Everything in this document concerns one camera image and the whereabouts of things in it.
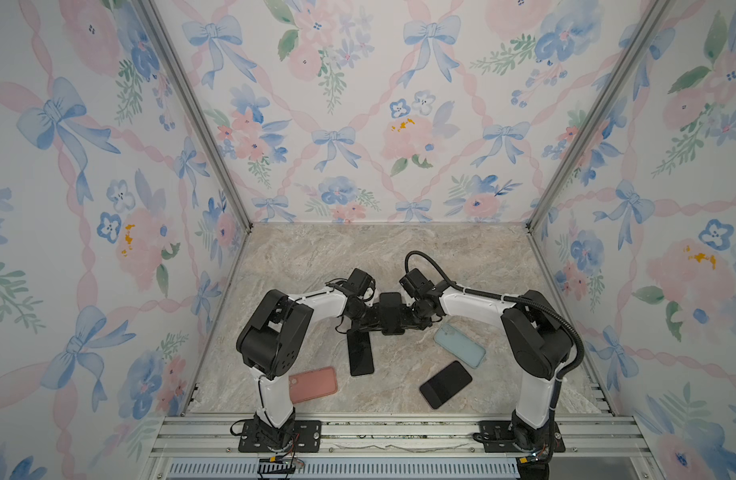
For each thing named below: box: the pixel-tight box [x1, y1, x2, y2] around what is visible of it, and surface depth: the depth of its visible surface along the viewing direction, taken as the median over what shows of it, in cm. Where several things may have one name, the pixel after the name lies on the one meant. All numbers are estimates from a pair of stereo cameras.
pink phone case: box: [289, 366, 338, 404], surface depth 85 cm
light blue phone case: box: [434, 324, 486, 369], surface depth 92 cm
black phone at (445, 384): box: [419, 360, 473, 409], surface depth 85 cm
